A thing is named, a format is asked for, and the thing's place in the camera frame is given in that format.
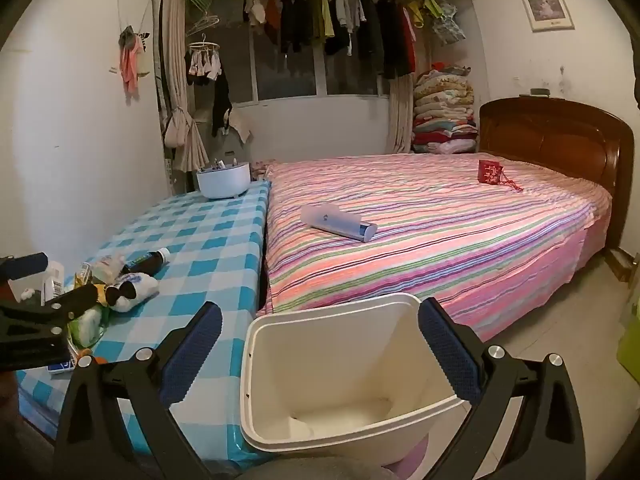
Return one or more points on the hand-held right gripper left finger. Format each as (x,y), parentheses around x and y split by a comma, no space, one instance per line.
(192,355)

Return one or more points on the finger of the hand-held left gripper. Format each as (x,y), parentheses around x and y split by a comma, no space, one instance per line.
(60,307)
(25,267)

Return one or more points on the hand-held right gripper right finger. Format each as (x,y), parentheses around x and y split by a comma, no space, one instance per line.
(450,355)

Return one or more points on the green packet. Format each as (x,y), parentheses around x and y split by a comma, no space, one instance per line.
(90,327)

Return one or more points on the white capped cylindrical can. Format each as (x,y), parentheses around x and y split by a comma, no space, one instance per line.
(142,287)

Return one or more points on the white plastic trash bin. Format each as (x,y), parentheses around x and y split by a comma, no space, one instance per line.
(280,350)

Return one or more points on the brown medicine bottle blue label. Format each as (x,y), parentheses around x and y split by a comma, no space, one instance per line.
(145,262)

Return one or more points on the white medicine box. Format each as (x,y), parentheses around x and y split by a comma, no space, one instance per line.
(54,280)

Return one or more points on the small blue box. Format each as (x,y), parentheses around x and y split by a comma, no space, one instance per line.
(62,366)

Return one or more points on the clear snack bag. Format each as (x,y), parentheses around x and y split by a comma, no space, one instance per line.
(107,266)

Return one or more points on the blue checked tablecloth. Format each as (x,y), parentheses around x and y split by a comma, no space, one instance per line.
(200,260)

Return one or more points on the bed with striped sheet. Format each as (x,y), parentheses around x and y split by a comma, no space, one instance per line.
(425,240)

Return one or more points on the white round container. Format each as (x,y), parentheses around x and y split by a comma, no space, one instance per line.
(222,182)

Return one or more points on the yellow green plastic box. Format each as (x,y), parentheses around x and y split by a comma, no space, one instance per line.
(630,350)

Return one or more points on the red pouch with tassel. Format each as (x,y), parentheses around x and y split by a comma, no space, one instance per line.
(490,172)

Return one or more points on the grey green appliance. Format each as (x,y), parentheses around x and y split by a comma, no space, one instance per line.
(225,147)

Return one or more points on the beige cloth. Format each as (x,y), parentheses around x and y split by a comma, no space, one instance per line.
(241,127)

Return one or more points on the wooden headboard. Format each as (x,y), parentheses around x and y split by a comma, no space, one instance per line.
(550,135)

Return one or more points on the stack of folded blankets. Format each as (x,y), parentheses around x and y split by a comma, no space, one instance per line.
(442,110)

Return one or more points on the black hanging garment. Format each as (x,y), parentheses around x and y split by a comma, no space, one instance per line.
(221,102)

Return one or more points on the tied beige curtain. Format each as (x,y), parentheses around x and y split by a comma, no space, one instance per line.
(175,60)

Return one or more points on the sock drying rack with laundry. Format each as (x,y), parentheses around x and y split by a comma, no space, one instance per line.
(202,65)

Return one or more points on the small dark green box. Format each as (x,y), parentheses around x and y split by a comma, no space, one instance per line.
(535,93)

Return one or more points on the window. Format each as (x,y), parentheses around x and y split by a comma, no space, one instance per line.
(295,77)

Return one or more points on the green hanger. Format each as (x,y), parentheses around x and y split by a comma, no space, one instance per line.
(197,0)

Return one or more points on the row of hanging clothes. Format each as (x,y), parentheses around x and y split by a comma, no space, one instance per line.
(350,25)

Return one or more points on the framed picture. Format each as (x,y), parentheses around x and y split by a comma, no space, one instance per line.
(545,2)

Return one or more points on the pink cloth on wall hook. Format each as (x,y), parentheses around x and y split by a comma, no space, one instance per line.
(131,65)

